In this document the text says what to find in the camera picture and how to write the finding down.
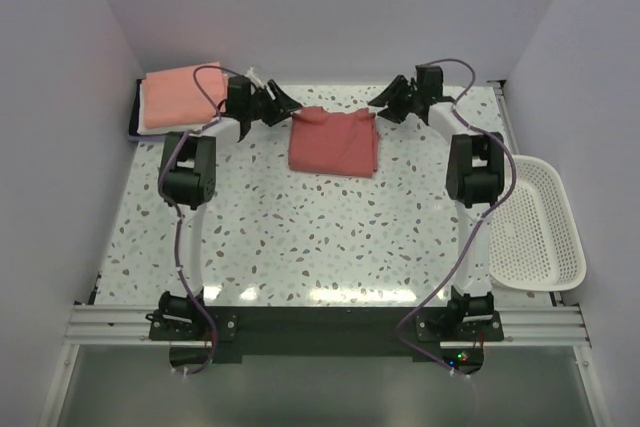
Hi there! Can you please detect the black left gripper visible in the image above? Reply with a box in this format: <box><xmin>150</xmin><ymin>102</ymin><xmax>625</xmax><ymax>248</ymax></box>
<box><xmin>245</xmin><ymin>80</ymin><xmax>302</xmax><ymax>127</ymax></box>

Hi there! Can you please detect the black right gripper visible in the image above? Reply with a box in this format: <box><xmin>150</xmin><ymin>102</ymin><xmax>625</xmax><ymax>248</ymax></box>
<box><xmin>369</xmin><ymin>75</ymin><xmax>422</xmax><ymax>124</ymax></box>

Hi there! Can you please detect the red t-shirt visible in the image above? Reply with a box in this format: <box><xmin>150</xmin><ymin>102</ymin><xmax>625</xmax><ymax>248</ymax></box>
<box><xmin>288</xmin><ymin>106</ymin><xmax>379</xmax><ymax>178</ymax></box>

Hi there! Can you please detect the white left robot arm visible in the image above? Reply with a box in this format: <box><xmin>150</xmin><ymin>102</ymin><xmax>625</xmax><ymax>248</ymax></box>
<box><xmin>157</xmin><ymin>75</ymin><xmax>302</xmax><ymax>339</ymax></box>

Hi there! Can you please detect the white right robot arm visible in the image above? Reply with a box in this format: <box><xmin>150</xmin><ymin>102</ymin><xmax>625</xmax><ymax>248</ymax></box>
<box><xmin>368</xmin><ymin>58</ymin><xmax>512</xmax><ymax>305</ymax></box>

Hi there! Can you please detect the folded salmon pink t-shirt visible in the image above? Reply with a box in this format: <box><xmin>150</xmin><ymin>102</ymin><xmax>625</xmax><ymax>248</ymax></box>
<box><xmin>141</xmin><ymin>62</ymin><xmax>228</xmax><ymax>130</ymax></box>

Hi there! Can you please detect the folded lavender t-shirt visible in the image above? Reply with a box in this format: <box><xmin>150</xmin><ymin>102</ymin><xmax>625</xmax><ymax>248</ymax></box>
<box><xmin>127</xmin><ymin>134</ymin><xmax>166</xmax><ymax>142</ymax></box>

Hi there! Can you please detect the folded black t-shirt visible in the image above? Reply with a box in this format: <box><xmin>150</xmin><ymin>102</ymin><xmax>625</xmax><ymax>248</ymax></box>
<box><xmin>127</xmin><ymin>79</ymin><xmax>142</xmax><ymax>139</ymax></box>

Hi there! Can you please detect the white perforated plastic basket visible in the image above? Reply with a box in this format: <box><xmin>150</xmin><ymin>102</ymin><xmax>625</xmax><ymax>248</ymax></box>
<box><xmin>490</xmin><ymin>155</ymin><xmax>587</xmax><ymax>292</ymax></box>

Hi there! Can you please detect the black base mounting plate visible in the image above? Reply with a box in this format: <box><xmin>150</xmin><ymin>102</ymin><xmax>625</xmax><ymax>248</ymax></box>
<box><xmin>146</xmin><ymin>298</ymin><xmax>505</xmax><ymax>367</ymax></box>

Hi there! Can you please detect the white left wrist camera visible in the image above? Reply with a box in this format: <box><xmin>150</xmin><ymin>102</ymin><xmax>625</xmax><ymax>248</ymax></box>
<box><xmin>245</xmin><ymin>66</ymin><xmax>275</xmax><ymax>99</ymax></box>

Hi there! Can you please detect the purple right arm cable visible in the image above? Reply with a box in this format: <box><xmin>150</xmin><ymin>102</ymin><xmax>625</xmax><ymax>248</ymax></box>
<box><xmin>394</xmin><ymin>56</ymin><xmax>519</xmax><ymax>366</ymax></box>

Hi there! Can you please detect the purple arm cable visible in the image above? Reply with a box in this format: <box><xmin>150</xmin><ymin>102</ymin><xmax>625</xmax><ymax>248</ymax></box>
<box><xmin>394</xmin><ymin>56</ymin><xmax>519</xmax><ymax>366</ymax></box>
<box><xmin>158</xmin><ymin>65</ymin><xmax>241</xmax><ymax>376</ymax></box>

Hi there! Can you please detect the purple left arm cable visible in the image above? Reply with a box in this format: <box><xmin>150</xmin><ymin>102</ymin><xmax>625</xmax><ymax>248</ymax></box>
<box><xmin>158</xmin><ymin>65</ymin><xmax>241</xmax><ymax>376</ymax></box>

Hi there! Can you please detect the aluminium right side rail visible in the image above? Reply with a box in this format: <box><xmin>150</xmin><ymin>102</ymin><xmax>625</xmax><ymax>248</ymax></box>
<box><xmin>487</xmin><ymin>80</ymin><xmax>520</xmax><ymax>155</ymax></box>

